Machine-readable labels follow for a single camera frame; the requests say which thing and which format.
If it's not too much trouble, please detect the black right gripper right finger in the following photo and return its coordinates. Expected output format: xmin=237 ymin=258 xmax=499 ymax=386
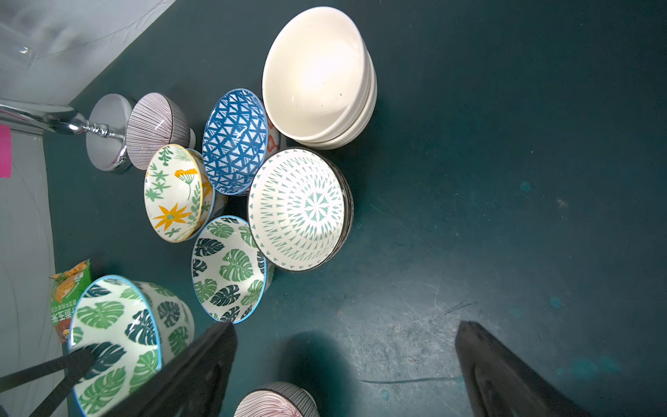
xmin=455 ymin=321 xmax=590 ymax=416

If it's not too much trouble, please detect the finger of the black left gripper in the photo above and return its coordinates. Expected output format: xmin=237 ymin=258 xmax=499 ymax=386
xmin=1 ymin=349 xmax=95 ymax=393
xmin=30 ymin=364 xmax=89 ymax=417

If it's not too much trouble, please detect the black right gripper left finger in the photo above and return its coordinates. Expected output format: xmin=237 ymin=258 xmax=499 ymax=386
xmin=106 ymin=322 xmax=238 ymax=416

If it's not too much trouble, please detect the green leaf bowl front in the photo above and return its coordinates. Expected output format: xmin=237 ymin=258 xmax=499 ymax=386
xmin=68 ymin=276 xmax=195 ymax=416

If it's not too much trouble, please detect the green leaf bowl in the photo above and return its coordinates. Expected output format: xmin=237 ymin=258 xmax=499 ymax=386
xmin=68 ymin=276 xmax=195 ymax=416
xmin=191 ymin=215 xmax=274 ymax=324

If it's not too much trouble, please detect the pink striped bowl front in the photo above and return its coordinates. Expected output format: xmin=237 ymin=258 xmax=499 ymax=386
xmin=234 ymin=382 xmax=320 ymax=417

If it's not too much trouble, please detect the pink striped bowl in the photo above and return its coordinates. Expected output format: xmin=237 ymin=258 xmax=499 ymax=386
xmin=126 ymin=92 xmax=196 ymax=170
xmin=234 ymin=382 xmax=320 ymax=417

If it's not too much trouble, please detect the yellow leaf pattern bowl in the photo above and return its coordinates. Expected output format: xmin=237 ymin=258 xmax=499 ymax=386
xmin=143 ymin=144 xmax=203 ymax=243

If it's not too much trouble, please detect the green lattice pattern bowl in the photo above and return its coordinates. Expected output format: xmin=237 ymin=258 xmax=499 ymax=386
xmin=248 ymin=148 xmax=345 ymax=272

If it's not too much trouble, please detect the blue triangle pattern bowl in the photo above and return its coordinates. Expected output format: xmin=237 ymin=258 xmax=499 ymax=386
xmin=203 ymin=88 xmax=269 ymax=196

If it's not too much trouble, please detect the cream bowl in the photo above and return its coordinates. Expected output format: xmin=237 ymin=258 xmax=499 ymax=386
xmin=306 ymin=77 xmax=377 ymax=150
xmin=262 ymin=6 xmax=370 ymax=144

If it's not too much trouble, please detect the small blue floral bowl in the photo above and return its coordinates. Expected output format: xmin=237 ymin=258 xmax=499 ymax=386
xmin=266 ymin=119 xmax=287 ymax=157

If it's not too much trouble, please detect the green snack packet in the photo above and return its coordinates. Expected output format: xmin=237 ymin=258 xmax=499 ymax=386
xmin=49 ymin=259 xmax=92 ymax=345

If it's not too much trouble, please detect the yellow blue flower bowl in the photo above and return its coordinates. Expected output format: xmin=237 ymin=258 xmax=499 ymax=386
xmin=189 ymin=149 xmax=228 ymax=233

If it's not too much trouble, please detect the green table mat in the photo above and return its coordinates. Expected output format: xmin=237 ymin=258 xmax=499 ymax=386
xmin=43 ymin=0 xmax=667 ymax=417

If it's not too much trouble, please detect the chrome glass holder stand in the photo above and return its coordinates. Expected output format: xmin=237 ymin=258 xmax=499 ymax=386
xmin=1 ymin=94 xmax=134 ymax=173

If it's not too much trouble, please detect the red lattice pattern bowl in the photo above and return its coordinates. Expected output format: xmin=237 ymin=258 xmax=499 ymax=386
xmin=324 ymin=158 xmax=354 ymax=263

